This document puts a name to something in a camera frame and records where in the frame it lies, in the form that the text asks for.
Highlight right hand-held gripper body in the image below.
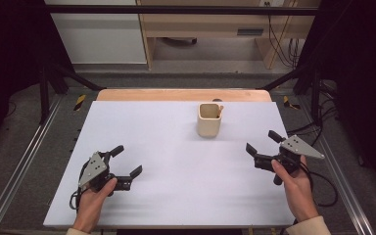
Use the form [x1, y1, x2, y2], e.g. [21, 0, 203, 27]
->
[254, 134, 326, 187]

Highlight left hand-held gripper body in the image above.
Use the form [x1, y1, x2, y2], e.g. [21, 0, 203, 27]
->
[77, 151, 133, 198]

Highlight beige square pen holder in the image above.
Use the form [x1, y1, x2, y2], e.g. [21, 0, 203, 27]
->
[197, 102, 223, 138]

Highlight person's left hand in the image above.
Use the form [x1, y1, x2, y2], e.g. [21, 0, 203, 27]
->
[72, 177, 118, 234]

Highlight person's right hand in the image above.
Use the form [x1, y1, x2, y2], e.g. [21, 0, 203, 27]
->
[270, 155, 319, 223]

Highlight white board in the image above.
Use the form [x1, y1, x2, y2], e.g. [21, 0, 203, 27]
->
[42, 100, 297, 229]

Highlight wooden table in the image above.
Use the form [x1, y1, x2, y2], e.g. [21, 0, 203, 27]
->
[96, 88, 273, 103]

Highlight white cabinet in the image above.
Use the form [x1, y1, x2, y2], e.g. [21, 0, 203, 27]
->
[44, 0, 148, 66]

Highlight light wooden desk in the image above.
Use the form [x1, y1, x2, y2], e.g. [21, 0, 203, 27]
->
[136, 0, 321, 71]

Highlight black floor cables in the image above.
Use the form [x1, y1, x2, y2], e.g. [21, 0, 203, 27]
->
[286, 79, 342, 165]

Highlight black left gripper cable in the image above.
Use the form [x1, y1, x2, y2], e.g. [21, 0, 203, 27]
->
[69, 187, 83, 212]

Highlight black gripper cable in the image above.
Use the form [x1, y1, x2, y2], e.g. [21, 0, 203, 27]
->
[300, 162, 339, 208]
[69, 187, 83, 212]

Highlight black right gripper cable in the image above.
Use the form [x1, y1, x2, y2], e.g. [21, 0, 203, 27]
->
[300, 162, 339, 208]

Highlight aluminium floor rail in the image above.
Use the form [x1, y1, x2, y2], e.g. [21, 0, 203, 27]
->
[0, 93, 64, 235]
[297, 97, 376, 235]

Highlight black metal frame stand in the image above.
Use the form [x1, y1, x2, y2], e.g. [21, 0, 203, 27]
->
[38, 61, 108, 125]
[256, 62, 323, 127]

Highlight black hanging cables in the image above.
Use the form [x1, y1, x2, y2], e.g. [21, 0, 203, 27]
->
[264, 2, 304, 70]

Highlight white wall socket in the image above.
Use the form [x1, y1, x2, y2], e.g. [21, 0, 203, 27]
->
[258, 0, 286, 8]

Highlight black horizontal frame bar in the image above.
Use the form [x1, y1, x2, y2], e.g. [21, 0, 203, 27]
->
[44, 4, 319, 17]

